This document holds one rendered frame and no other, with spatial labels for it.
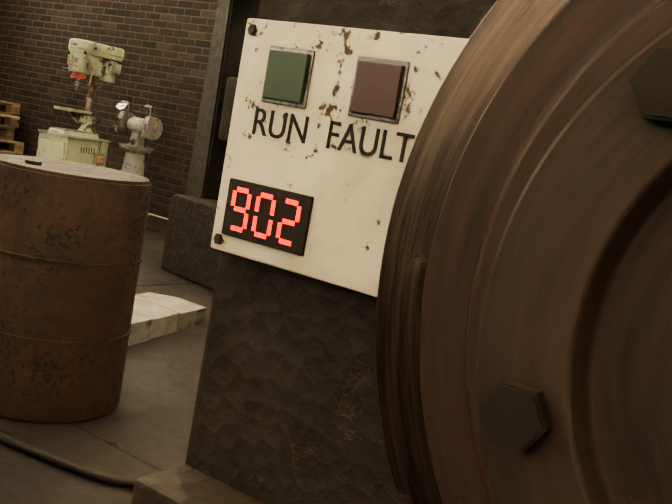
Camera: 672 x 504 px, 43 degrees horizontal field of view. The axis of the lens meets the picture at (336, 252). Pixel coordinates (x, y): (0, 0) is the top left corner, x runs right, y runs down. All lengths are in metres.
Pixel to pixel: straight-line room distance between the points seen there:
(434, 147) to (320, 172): 0.21
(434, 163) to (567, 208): 0.13
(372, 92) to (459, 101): 0.18
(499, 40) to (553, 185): 0.13
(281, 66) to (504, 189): 0.31
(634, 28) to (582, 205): 0.08
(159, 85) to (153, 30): 0.60
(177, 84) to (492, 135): 8.89
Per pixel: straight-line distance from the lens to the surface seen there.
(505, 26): 0.42
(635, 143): 0.30
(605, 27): 0.38
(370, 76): 0.60
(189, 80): 9.15
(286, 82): 0.64
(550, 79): 0.39
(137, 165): 9.06
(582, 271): 0.31
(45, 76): 10.92
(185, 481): 0.73
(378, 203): 0.60
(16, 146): 10.87
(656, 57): 0.30
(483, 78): 0.42
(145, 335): 4.41
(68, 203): 3.05
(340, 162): 0.61
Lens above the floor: 1.16
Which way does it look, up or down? 8 degrees down
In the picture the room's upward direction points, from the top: 10 degrees clockwise
